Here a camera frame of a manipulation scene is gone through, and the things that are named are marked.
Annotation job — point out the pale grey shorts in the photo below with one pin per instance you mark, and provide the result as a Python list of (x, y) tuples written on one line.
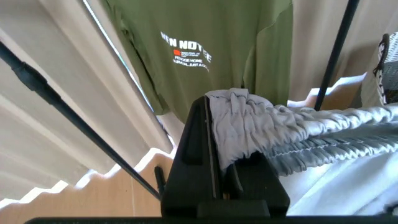
[(248, 124)]

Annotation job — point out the beige curtain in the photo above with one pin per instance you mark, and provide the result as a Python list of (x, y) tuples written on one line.
[(62, 140)]

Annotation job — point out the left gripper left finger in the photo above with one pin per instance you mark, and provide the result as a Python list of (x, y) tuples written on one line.
[(194, 174)]

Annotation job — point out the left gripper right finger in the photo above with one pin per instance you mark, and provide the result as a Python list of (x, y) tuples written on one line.
[(258, 183)]

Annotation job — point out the black clothes rack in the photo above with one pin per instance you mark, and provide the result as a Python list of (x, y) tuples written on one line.
[(62, 105)]

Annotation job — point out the green sleeveless top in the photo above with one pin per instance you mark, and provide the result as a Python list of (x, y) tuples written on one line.
[(202, 37)]

